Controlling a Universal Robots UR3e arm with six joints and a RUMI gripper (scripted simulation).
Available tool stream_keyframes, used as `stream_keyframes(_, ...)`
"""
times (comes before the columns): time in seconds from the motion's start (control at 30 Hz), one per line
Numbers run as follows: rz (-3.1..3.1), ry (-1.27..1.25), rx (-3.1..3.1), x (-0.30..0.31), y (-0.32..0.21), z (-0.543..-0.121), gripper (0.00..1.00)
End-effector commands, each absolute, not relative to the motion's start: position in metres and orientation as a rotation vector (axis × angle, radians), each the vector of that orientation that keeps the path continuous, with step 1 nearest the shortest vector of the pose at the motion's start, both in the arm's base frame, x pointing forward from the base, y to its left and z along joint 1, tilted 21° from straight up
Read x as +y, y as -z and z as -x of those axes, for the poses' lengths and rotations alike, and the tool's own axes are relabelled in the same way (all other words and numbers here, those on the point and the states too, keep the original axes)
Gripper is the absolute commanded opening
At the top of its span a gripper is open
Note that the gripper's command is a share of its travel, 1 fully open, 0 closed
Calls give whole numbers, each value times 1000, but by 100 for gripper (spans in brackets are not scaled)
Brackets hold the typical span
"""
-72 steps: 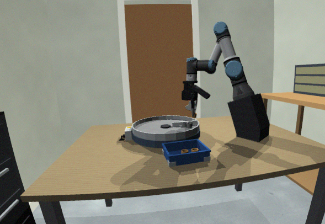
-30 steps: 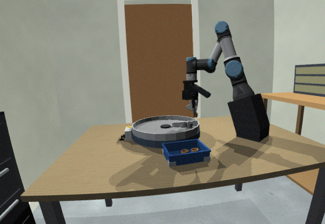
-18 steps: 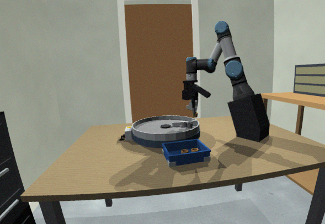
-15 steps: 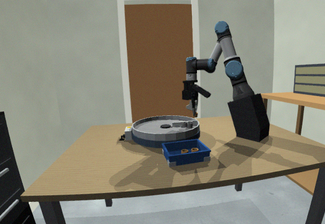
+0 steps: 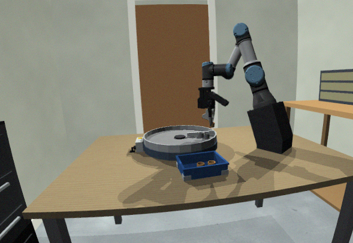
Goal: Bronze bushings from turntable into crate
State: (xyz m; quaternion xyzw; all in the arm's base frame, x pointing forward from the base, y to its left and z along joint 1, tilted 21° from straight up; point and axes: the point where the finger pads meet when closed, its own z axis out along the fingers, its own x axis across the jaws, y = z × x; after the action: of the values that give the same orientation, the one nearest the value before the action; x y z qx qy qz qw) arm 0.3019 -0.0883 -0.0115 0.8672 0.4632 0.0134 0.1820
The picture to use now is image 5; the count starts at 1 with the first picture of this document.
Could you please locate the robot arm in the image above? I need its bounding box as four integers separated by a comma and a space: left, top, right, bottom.
202, 23, 276, 109

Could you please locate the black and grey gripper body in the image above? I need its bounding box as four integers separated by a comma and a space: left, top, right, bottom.
198, 87, 215, 109

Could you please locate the blue crate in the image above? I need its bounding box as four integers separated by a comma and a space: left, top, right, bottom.
176, 151, 230, 181

